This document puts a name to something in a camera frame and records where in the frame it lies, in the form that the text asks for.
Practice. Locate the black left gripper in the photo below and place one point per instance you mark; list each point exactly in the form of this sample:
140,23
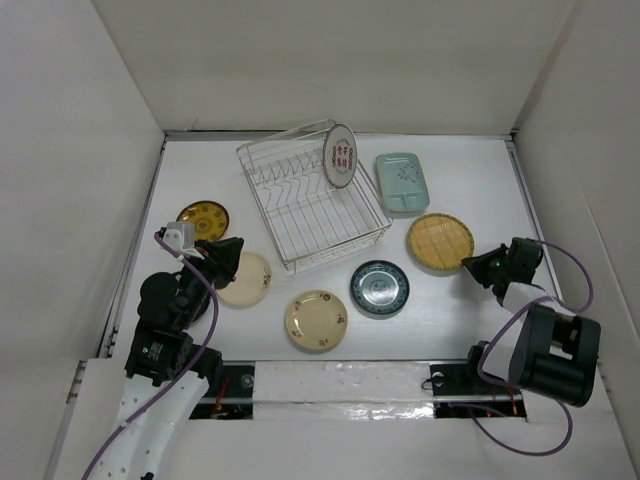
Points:
221,256

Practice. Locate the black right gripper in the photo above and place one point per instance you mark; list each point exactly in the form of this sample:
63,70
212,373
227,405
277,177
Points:
476,264

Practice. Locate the yellow black rimmed plate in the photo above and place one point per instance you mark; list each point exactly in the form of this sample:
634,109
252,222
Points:
210,219

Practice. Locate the cream plate plum blossom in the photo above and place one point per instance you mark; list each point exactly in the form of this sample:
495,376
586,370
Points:
252,281

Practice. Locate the yellow woven bamboo plate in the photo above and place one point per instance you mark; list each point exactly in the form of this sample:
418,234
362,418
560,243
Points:
440,241

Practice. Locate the cream plate small motifs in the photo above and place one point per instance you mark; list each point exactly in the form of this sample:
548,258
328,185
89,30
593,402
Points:
316,321

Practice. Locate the blue patterned round plate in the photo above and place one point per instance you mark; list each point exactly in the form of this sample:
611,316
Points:
379,288

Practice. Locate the pale green rectangular plate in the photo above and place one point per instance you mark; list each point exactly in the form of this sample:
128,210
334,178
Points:
402,182

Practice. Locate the white plate red characters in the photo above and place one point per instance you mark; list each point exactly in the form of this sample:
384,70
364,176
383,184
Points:
340,156

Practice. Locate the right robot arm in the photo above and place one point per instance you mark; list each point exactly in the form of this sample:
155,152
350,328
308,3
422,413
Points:
557,349

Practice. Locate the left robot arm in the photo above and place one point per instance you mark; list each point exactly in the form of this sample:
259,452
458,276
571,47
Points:
166,372

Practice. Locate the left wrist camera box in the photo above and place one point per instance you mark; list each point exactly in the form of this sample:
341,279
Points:
179,235

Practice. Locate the silver wire dish rack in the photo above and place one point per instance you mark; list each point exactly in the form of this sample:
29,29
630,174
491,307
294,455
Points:
309,221

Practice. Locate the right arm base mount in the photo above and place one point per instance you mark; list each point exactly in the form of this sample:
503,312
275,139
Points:
459,393

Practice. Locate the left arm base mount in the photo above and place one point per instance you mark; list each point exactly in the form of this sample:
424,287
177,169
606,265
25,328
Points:
232,398

